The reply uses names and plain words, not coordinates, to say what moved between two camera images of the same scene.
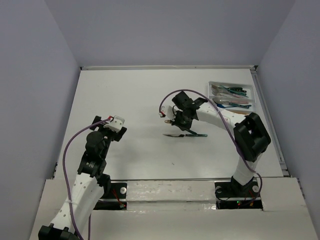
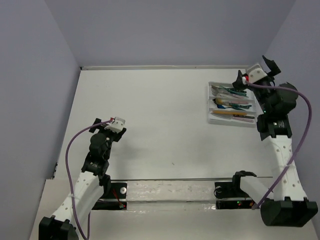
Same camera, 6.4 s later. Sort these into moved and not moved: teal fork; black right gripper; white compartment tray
Moved: black right gripper
Not moved: teal fork; white compartment tray
